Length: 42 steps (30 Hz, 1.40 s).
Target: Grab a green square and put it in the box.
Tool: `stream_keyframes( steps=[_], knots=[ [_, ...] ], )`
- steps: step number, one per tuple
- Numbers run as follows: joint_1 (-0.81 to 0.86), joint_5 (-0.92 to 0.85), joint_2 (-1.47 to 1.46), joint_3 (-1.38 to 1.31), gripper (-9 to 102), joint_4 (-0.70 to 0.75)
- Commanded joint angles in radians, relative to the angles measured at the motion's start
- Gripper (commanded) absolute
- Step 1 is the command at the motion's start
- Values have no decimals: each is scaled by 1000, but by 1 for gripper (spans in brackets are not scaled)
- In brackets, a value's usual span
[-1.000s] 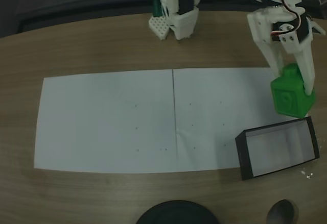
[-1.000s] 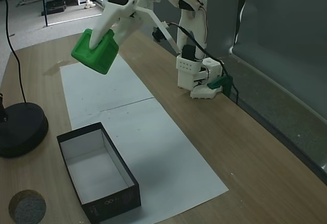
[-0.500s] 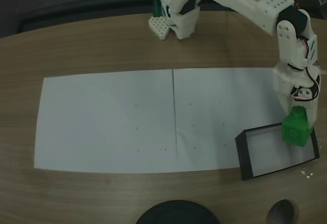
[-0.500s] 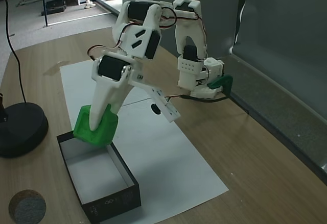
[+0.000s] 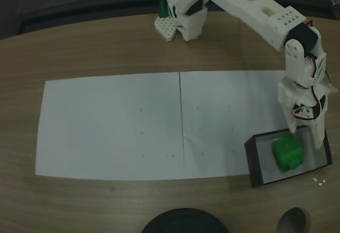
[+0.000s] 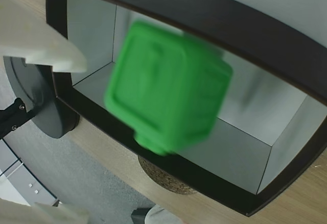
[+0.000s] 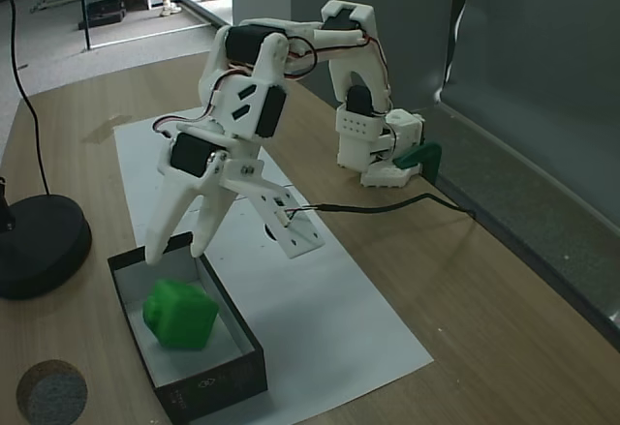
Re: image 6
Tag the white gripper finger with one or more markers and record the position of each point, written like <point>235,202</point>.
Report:
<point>38,215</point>
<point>43,48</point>

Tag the green cube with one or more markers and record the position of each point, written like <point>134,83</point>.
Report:
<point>166,88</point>

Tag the brown cardboard box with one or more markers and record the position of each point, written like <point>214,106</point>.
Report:
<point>255,43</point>

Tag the grey drawer cabinet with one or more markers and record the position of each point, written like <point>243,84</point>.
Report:
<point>23,180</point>

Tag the black round stand base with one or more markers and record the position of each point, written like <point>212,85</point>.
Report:
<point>46,101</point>

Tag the round cork coaster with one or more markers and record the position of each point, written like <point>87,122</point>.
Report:
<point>168,180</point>

